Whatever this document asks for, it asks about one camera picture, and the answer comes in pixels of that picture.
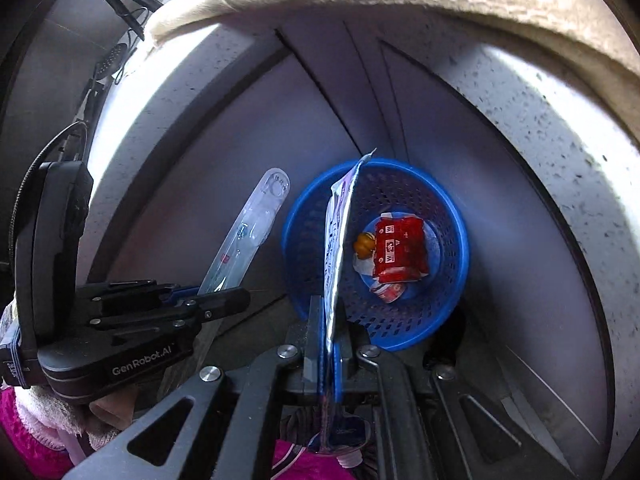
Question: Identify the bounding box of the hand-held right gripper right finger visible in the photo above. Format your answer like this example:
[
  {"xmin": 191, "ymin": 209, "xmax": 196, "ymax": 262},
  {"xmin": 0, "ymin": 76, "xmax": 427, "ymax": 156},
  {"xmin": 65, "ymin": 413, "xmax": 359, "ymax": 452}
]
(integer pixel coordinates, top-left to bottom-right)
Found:
[{"xmin": 332, "ymin": 320, "xmax": 576, "ymax": 480}]

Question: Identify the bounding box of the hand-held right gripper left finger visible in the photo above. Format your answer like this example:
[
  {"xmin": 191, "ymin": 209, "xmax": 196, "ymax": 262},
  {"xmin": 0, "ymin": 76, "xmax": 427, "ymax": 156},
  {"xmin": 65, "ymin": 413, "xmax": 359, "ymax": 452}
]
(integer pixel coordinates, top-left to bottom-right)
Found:
[{"xmin": 72, "ymin": 295, "xmax": 328, "ymax": 480}]

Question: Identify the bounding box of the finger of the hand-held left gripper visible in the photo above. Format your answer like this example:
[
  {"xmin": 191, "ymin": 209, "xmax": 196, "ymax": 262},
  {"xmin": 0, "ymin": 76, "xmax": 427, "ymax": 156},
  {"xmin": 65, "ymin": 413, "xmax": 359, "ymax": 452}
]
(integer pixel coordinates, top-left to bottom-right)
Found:
[
  {"xmin": 86, "ymin": 281, "xmax": 199, "ymax": 307},
  {"xmin": 94, "ymin": 287, "xmax": 252, "ymax": 333}
]

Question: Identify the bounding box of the clear toothbrush package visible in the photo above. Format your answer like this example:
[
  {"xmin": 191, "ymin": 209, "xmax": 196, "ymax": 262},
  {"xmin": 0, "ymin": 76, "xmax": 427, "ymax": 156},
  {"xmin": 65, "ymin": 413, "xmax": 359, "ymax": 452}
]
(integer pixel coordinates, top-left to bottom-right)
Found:
[{"xmin": 197, "ymin": 167, "xmax": 292, "ymax": 296}]

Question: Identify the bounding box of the red and white cup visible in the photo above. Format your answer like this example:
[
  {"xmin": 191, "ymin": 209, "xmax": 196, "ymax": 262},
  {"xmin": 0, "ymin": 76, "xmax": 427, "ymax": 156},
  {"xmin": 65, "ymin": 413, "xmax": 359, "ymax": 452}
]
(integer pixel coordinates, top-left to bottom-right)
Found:
[{"xmin": 369, "ymin": 280, "xmax": 406, "ymax": 305}]

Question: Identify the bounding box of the blue plastic basket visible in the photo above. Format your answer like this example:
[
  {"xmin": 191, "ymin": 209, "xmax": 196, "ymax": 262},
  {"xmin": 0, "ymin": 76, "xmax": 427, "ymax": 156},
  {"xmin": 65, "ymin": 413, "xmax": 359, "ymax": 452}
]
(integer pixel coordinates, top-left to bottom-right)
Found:
[{"xmin": 280, "ymin": 158, "xmax": 471, "ymax": 352}]

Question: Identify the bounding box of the red tissue packet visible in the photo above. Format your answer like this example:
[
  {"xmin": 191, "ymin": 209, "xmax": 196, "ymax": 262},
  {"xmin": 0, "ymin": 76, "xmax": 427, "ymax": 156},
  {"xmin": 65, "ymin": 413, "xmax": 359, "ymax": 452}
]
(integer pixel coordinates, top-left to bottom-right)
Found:
[{"xmin": 371, "ymin": 215, "xmax": 431, "ymax": 285}]

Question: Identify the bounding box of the person's left forearm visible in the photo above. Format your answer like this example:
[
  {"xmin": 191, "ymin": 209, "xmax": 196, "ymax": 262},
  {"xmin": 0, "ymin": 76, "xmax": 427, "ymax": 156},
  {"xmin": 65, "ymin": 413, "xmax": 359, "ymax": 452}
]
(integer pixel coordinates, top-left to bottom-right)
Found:
[{"xmin": 0, "ymin": 385, "xmax": 121, "ymax": 480}]

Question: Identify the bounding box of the person's left hand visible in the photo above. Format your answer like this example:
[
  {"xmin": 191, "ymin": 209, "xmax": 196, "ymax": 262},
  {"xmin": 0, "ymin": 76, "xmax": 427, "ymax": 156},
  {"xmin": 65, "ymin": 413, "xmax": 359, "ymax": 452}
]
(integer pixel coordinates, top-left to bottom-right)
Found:
[{"xmin": 87, "ymin": 385, "xmax": 138, "ymax": 433}]

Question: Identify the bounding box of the person's pink clothing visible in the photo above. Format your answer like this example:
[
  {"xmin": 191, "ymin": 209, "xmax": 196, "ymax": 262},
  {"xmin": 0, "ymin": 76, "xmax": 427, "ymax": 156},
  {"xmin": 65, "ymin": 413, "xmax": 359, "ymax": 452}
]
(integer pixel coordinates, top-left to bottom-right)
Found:
[{"xmin": 272, "ymin": 440, "xmax": 361, "ymax": 480}]

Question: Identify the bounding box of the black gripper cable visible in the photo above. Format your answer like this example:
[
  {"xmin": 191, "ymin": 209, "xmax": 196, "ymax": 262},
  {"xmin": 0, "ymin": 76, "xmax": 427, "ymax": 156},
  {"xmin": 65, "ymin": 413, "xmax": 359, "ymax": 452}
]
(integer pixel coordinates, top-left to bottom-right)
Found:
[{"xmin": 7, "ymin": 120, "xmax": 91, "ymax": 261}]

